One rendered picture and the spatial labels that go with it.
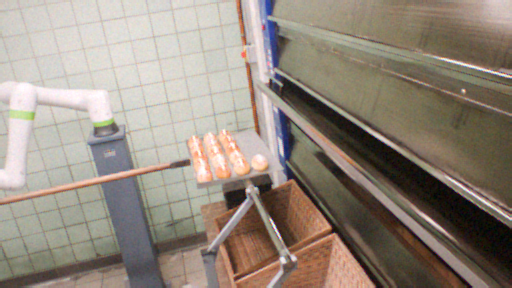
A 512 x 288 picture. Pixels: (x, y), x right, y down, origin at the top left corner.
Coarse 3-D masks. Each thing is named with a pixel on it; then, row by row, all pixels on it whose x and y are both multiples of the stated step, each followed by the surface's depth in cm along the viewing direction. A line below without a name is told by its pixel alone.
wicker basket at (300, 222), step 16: (272, 192) 249; (288, 192) 251; (304, 192) 234; (272, 208) 252; (288, 208) 254; (304, 208) 231; (224, 224) 248; (240, 224) 250; (256, 224) 253; (288, 224) 253; (304, 224) 230; (320, 224) 210; (224, 240) 251; (240, 240) 248; (256, 240) 246; (288, 240) 242; (304, 240) 199; (224, 256) 229; (240, 256) 234; (256, 256) 232; (272, 256) 198; (240, 272) 197; (304, 272) 204
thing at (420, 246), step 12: (300, 132) 226; (312, 144) 210; (324, 156) 196; (336, 168) 183; (348, 180) 173; (360, 192) 163; (372, 204) 154; (384, 216) 147; (396, 216) 140; (396, 228) 139; (408, 228) 133; (408, 240) 133; (420, 240) 127; (420, 252) 127; (432, 252) 121; (432, 264) 122; (444, 264) 116; (444, 276) 117; (456, 276) 111
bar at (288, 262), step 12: (252, 192) 171; (240, 216) 176; (264, 216) 153; (228, 228) 176; (276, 228) 146; (216, 240) 177; (276, 240) 139; (204, 252) 178; (216, 252) 179; (288, 252) 132; (204, 264) 178; (288, 264) 128; (216, 276) 181; (276, 276) 131; (288, 276) 131
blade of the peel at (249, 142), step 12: (240, 132) 235; (252, 132) 233; (204, 144) 227; (240, 144) 219; (252, 144) 217; (264, 144) 215; (192, 156) 214; (228, 156) 207; (252, 156) 203; (264, 156) 201; (192, 168) 200; (252, 168) 191; (276, 168) 187; (216, 180) 181; (228, 180) 182
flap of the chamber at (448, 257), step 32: (288, 96) 204; (320, 128) 159; (352, 128) 158; (384, 160) 129; (416, 192) 109; (448, 192) 109; (416, 224) 95; (448, 224) 94; (480, 224) 94; (448, 256) 85; (480, 256) 83
